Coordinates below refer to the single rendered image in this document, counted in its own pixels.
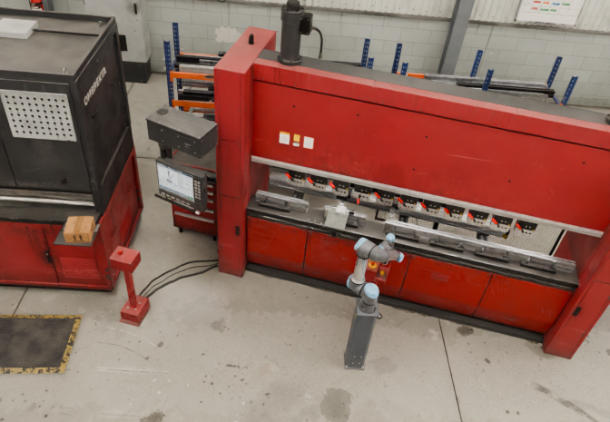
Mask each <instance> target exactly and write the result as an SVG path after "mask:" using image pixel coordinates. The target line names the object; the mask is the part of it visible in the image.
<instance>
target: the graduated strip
mask: <svg viewBox="0 0 610 422"><path fill-rule="evenodd" d="M251 158H252V159H255V160H260V161H265V162H272V163H276V164H280V165H284V166H289V167H293V168H297V169H302V170H305V171H310V172H317V173H322V174H326V175H330V176H334V177H339V178H342V179H347V180H352V181H355V182H363V183H367V184H371V185H376V186H380V187H384V188H389V189H392V190H397V191H404V192H409V193H413V194H417V195H421V196H426V197H429V198H434V199H439V200H442V201H450V202H454V203H458V204H463V205H467V206H471V207H476V208H479V209H484V210H488V211H496V212H500V213H505V214H508V215H513V216H517V217H521V218H526V219H530V220H534V221H542V222H545V223H550V224H555V225H558V226H563V227H567V228H571V229H575V230H580V231H587V232H592V233H595V234H600V235H603V232H601V231H594V230H589V229H586V228H581V227H577V226H573V225H569V224H564V223H560V222H556V221H549V220H544V219H539V218H536V217H531V216H527V215H523V214H518V213H514V212H510V211H502V210H499V209H494V208H489V207H486V206H481V205H477V204H473V203H468V202H464V201H457V200H452V199H449V198H444V197H439V196H436V195H431V194H427V193H423V192H418V191H411V190H407V189H402V188H398V187H394V186H389V185H386V184H381V183H377V182H369V181H365V180H361V179H357V178H352V177H348V176H344V175H339V174H336V173H331V172H324V171H319V170H315V169H311V168H307V167H302V166H298V165H294V164H289V163H286V162H277V161H274V160H269V159H265V158H261V157H257V156H251Z"/></svg>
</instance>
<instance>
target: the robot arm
mask: <svg viewBox="0 0 610 422"><path fill-rule="evenodd" d="M394 242H395V235H393V234H391V233H389V234H388V235H387V236H386V239H385V240H384V241H382V242H381V243H380V245H379V246H378V245H376V244H374V243H373V242H371V241H369V240H368V239H365V238H361V239H359V240H358V242H357V243H356V245H355V247H354V250H356V251H357V252H356V254H357V256H358V257H357V261H356V266H355V270H354V273H353V274H351V275H350V276H349V279H348V280H347V286H348V288H350V289H351V290H353V291H355V292H356V293H358V294H359V295H360V296H361V297H362V299H361V300H360V301H359V310H360V311H361V312H363V313H365V314H373V313H375V312H376V310H377V298H378V295H379V288H378V287H377V285H375V284H374V283H367V282H366V281H365V276H364V275H365V271H366V268H367V264H368V260H369V259H371V260H374V261H377V262H381V263H382V264H383V265H387V264H388V263H390V261H391V260H396V261H397V262H402V260H403V258H404V254H402V253H401V252H399V251H397V250H395V249H393V245H394Z"/></svg>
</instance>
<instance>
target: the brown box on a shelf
mask: <svg viewBox="0 0 610 422"><path fill-rule="evenodd" d="M100 226H101V224H100V223H95V222H94V218H93V217H91V216H77V217H68V221H66V222H65V223H64V225H63V226H62V228H61V229H60V231H59V233H58V235H57V237H56V239H55V241H54V245H65V246H80V247H92V244H93V241H94V238H95V236H96V234H97V232H98V230H99V228H100Z"/></svg>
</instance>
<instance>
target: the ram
mask: <svg viewBox="0 0 610 422"><path fill-rule="evenodd" d="M280 132H288V133H289V134H290V141H289V144H286V143H281V142H280ZM294 134H298V135H299V136H300V141H299V142H297V143H298V144H299V146H295V145H293V143H294V142H295V141H293V140H294ZM304 136H306V137H310V138H314V143H313V150H312V149H309V148H304V147H303V143H304ZM251 155H252V156H257V157H261V158H265V159H269V160H274V161H277V162H286V163H289V164H294V165H298V166H302V167H307V168H311V169H315V170H319V171H324V172H331V173H336V174H339V175H344V176H348V177H352V178H357V179H361V180H365V181H369V182H377V183H381V184H386V185H389V186H394V187H398V188H402V189H407V190H411V191H418V192H423V193H427V194H431V195H436V196H439V197H444V198H449V199H452V200H457V201H464V202H468V203H473V204H477V205H481V206H486V207H489V208H494V209H499V210H502V211H510V212H514V213H518V214H523V215H527V216H531V217H536V218H539V219H544V220H549V221H556V222H560V223H564V224H569V225H573V226H577V227H581V228H586V229H589V230H594V231H601V232H605V230H606V228H607V226H608V225H609V223H610V150H608V149H604V148H599V147H595V146H590V145H585V144H581V143H576V142H568V141H563V140H558V139H553V138H548V137H544V136H539V135H534V134H530V133H525V132H517V131H512V130H508V129H503V128H498V127H494V126H489V125H484V124H480V123H472V122H467V121H462V120H458V119H453V118H448V117H443V116H438V115H434V114H429V113H421V112H416V111H411V110H407V109H402V108H398V107H393V106H388V105H384V104H379V103H372V102H366V101H361V100H357V99H352V98H348V97H342V96H337V95H333V94H328V93H320V92H315V91H311V90H306V89H301V88H297V87H292V86H288V85H283V84H278V83H270V82H265V81H261V80H256V79H254V80H253V98H252V134H251ZM251 160H252V161H253V162H260V163H264V164H269V165H272V166H277V167H281V168H285V169H290V170H294V171H298V172H306V173H309V174H314V175H318V176H322V177H327V178H331V179H335V180H339V181H344V182H351V183H355V184H359V185H364V186H368V187H372V188H376V189H381V190H384V191H392V192H396V193H401V194H405V195H409V196H413V197H418V198H421V199H426V200H430V201H438V202H442V203H446V204H450V205H455V206H458V207H463V208H467V209H471V210H476V211H483V212H487V213H492V214H496V215H500V216H504V217H508V218H513V219H517V220H521V221H529V222H533V223H537V224H541V225H546V226H550V227H554V228H558V229H562V230H567V231H574V232H578V233H583V234H587V235H591V236H596V237H599V238H601V237H602V235H600V234H595V233H592V232H587V231H580V230H575V229H571V228H567V227H563V226H558V225H555V224H550V223H545V222H542V221H534V220H530V219H526V218H521V217H517V216H513V215H508V214H505V213H500V212H496V211H488V210H484V209H479V208H476V207H471V206H467V205H463V204H458V203H454V202H450V201H442V200H439V199H434V198H429V197H426V196H421V195H417V194H413V193H409V192H404V191H397V190H392V189H389V188H384V187H380V186H376V185H371V184H367V183H363V182H355V181H352V180H347V179H342V178H339V177H334V176H330V175H326V174H322V173H317V172H310V171H305V170H302V169H297V168H293V167H289V166H284V165H280V164H276V163H272V162H265V161H260V160H255V159H251Z"/></svg>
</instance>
